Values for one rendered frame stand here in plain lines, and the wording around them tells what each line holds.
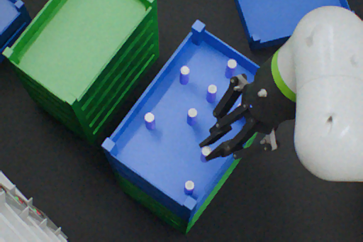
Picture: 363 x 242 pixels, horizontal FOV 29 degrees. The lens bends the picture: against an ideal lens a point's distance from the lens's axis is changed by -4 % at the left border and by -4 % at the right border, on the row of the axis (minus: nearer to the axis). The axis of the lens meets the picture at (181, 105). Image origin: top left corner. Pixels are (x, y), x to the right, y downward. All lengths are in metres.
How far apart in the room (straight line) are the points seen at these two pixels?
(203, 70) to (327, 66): 0.57
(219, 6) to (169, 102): 0.65
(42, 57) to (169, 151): 0.41
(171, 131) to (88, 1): 0.42
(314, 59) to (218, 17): 1.11
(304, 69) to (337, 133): 0.10
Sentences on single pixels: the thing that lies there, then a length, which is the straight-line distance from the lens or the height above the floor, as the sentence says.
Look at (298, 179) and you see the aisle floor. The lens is 1.89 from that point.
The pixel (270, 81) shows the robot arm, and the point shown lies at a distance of 0.99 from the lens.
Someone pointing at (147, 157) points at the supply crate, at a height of 0.48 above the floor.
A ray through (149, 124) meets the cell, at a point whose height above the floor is 0.53.
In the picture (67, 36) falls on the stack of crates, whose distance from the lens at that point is 1.63.
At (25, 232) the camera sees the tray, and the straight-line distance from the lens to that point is 1.13.
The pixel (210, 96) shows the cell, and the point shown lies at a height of 0.52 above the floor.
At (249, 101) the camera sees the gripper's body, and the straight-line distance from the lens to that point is 1.05.
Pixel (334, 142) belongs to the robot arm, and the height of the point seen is 1.04.
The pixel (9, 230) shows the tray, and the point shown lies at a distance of 0.94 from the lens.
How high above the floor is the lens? 1.84
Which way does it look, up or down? 75 degrees down
